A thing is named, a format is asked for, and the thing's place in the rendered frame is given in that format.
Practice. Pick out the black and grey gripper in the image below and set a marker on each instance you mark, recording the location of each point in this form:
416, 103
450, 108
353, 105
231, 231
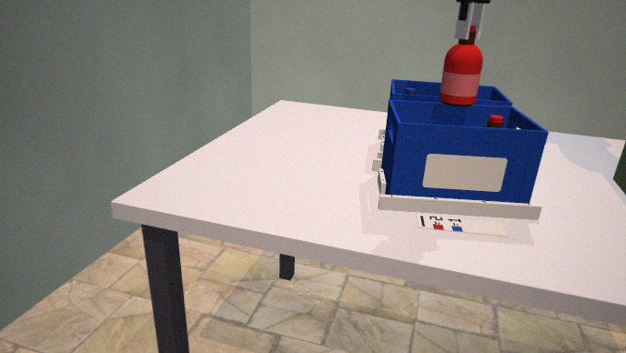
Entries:
467, 11

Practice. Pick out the white paper pick list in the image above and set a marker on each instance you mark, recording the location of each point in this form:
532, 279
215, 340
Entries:
462, 225

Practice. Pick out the blue crate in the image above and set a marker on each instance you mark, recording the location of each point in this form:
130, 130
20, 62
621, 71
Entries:
446, 155
429, 92

